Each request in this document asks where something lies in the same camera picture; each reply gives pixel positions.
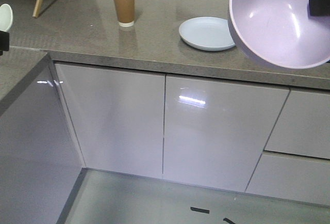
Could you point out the grey drawer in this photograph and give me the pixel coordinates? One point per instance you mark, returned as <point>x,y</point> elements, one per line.
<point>291,177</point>
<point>303,125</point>

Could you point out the middle grey cabinet door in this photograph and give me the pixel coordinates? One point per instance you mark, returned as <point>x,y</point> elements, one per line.
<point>215,132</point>

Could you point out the lower grey drawer front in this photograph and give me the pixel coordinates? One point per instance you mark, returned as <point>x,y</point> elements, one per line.
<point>291,177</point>

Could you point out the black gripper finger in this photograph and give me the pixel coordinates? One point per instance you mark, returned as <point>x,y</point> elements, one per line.
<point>4,41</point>
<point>319,8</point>

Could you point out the lilac plastic bowl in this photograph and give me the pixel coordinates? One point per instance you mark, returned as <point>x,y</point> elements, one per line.
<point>280,32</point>

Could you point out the black tape strip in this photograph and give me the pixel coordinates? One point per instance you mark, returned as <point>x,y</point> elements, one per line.
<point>228,221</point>
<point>199,210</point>

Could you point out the brown paper cup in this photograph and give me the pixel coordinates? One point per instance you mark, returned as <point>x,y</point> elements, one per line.
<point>125,10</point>

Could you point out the pale green plastic spoon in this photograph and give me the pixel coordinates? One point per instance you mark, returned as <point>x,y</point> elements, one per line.
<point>6,17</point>

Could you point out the light blue plate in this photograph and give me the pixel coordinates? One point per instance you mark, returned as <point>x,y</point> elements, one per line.
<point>207,34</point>

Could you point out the left grey cabinet door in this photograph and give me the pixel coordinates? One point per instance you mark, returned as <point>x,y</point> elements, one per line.
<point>117,117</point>

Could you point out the upper grey drawer front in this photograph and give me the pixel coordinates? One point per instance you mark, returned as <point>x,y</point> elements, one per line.
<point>303,125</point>

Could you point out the grey side cabinet door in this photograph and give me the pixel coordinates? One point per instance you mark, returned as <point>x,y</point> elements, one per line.
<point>39,160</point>

